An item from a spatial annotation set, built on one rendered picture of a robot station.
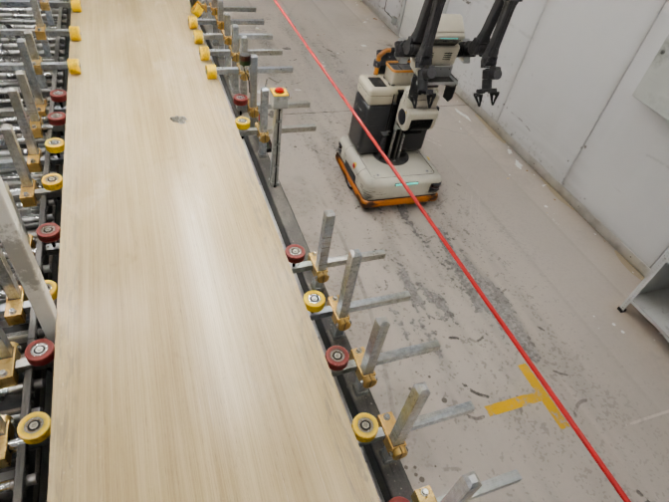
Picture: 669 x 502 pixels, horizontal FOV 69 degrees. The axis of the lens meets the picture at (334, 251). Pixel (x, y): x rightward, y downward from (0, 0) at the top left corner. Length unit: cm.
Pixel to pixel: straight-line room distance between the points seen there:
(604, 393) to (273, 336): 212
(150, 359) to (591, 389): 242
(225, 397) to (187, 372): 15
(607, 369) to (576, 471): 75
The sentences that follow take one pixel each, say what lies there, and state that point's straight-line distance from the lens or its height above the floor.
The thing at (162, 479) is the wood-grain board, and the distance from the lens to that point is 147.
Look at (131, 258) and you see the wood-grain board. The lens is 194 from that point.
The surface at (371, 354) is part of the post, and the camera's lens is 159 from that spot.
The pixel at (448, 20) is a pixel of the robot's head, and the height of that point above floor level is 137.
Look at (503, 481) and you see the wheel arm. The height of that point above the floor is 85.
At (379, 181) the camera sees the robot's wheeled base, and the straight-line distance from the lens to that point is 348.
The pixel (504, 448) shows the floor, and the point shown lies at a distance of 275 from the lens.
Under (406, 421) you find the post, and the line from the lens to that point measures 147.
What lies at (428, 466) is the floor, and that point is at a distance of 256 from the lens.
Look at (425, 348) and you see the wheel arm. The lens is 183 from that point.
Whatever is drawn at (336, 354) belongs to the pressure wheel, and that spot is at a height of 91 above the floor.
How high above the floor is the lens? 226
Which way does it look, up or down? 44 degrees down
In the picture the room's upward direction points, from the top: 11 degrees clockwise
